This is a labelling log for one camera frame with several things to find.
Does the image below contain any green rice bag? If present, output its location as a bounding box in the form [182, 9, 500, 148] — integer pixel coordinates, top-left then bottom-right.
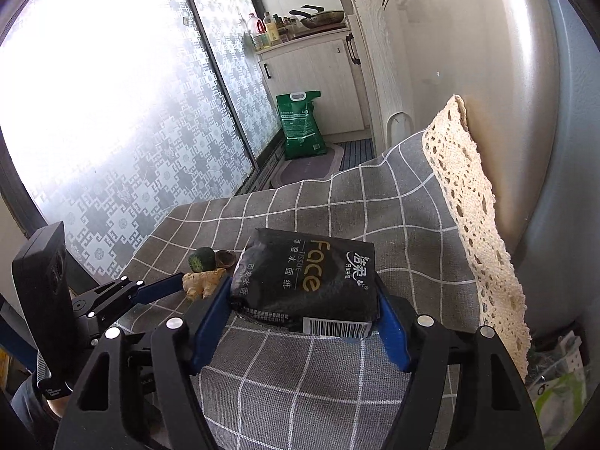
[276, 89, 329, 160]

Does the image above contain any red-capped oil bottle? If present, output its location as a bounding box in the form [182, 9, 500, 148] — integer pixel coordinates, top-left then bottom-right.
[247, 13, 268, 50]

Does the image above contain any black induction cooker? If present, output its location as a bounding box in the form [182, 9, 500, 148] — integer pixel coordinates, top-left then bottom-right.
[293, 23, 350, 37]

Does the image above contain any green cucumber stub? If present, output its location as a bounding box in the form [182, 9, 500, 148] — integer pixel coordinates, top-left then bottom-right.
[187, 247, 215, 273]

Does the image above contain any person's left forearm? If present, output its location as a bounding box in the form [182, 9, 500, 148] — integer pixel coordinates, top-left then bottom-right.
[9, 375, 63, 438]

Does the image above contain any grey floor mat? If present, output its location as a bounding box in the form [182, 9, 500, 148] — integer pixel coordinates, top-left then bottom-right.
[271, 150, 345, 189]

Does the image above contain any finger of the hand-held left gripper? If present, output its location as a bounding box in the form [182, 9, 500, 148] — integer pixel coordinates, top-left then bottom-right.
[94, 272, 185, 314]

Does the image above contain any green white plastic bag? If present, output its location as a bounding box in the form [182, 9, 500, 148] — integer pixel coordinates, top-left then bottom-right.
[525, 330, 594, 437]

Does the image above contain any tall white kitchen cabinet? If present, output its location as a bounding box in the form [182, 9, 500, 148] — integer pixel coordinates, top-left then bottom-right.
[351, 0, 391, 151]

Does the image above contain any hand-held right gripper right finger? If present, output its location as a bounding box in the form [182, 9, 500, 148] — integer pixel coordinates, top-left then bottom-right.
[375, 285, 545, 450]

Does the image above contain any grey checked lace-edged tablecloth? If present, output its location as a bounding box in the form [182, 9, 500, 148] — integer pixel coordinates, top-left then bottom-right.
[115, 94, 533, 450]

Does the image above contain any ginger root piece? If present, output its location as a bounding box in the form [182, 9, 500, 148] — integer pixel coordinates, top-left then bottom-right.
[182, 267, 226, 301]

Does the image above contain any frosted patterned sliding door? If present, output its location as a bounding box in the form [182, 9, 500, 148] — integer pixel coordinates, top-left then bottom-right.
[0, 0, 264, 263]

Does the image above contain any silver refrigerator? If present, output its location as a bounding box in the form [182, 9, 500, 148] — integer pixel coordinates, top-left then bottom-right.
[379, 0, 600, 338]

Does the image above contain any metal wok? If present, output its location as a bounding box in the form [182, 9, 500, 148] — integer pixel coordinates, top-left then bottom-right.
[289, 6, 346, 29]

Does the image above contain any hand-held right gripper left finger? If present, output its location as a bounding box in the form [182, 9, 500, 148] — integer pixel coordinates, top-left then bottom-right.
[54, 276, 234, 450]

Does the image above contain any black tissue pack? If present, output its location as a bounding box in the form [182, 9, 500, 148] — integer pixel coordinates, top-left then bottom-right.
[229, 227, 383, 341]

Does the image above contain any small white swing-lid bin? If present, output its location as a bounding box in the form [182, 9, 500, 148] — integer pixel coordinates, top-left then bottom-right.
[384, 112, 416, 153]

